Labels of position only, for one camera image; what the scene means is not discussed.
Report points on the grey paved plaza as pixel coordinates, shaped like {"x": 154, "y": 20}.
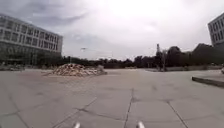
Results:
{"x": 110, "y": 96}

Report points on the wide pale multi-storey building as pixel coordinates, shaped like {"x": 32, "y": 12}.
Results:
{"x": 26, "y": 43}

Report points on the low raised kerb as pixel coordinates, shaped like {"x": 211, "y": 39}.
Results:
{"x": 208, "y": 81}

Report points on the robot's own part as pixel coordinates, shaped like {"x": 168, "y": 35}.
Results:
{"x": 140, "y": 125}
{"x": 77, "y": 125}

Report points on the slender dark tower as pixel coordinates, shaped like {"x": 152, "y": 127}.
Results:
{"x": 158, "y": 56}

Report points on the row of dark trees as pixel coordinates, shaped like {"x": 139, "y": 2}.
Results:
{"x": 140, "y": 61}

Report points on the pile of rubble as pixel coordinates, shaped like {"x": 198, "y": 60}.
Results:
{"x": 75, "y": 70}

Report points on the grey multi-storey building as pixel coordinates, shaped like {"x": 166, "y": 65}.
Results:
{"x": 217, "y": 31}

